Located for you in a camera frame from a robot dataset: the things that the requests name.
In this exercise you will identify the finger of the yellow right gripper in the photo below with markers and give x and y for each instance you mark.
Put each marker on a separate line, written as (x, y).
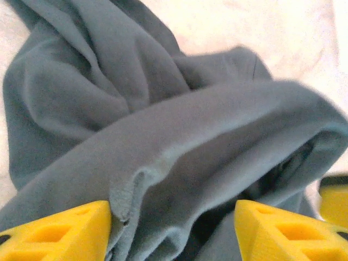
(337, 201)

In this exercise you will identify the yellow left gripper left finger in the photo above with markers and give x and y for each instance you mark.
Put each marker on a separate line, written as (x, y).
(54, 239)

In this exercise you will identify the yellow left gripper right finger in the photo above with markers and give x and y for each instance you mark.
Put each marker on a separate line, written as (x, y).
(285, 239)

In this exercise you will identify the grey-blue t-shirt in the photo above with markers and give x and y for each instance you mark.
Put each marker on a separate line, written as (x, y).
(136, 108)

